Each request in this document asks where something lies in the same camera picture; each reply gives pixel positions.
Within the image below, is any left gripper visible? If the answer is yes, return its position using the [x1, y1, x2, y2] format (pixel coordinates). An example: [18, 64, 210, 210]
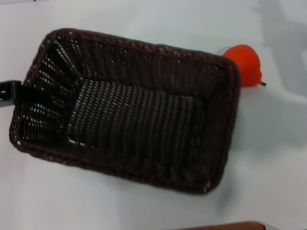
[0, 80, 65, 108]

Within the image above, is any dark brown woven basket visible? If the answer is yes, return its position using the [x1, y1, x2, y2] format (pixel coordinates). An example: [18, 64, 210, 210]
[8, 28, 241, 197]

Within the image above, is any orange plastic fruit with stem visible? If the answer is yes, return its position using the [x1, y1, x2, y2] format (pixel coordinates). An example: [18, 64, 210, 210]
[222, 44, 267, 87]

